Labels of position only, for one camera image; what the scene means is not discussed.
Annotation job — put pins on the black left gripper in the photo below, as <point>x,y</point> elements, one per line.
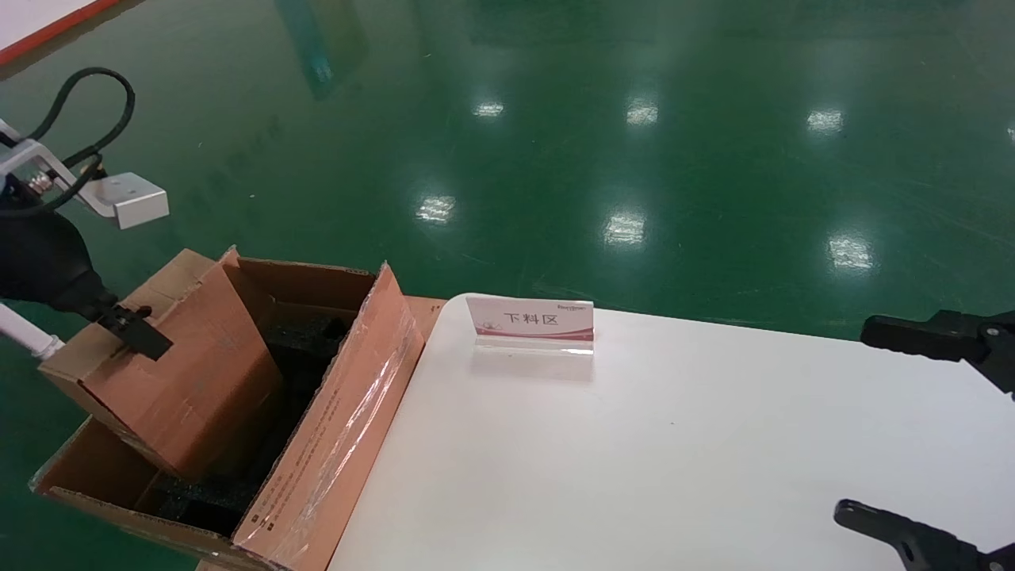
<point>40,254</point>

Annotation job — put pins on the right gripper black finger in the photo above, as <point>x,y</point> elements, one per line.
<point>920,335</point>
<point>920,543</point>

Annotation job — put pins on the small cardboard box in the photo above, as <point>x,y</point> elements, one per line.
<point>190,381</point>

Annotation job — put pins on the large open cardboard box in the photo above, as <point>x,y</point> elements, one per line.
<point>341,420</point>

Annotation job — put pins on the white tube stand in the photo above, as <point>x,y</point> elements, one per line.
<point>28,333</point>

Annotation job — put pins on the black foam insert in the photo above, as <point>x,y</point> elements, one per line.
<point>305,357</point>

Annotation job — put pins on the acrylic sign with red print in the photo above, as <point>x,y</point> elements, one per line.
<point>527,321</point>

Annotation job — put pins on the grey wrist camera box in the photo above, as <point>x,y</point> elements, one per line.
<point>131,198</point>

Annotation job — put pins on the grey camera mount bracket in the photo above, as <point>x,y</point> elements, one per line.
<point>28,155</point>

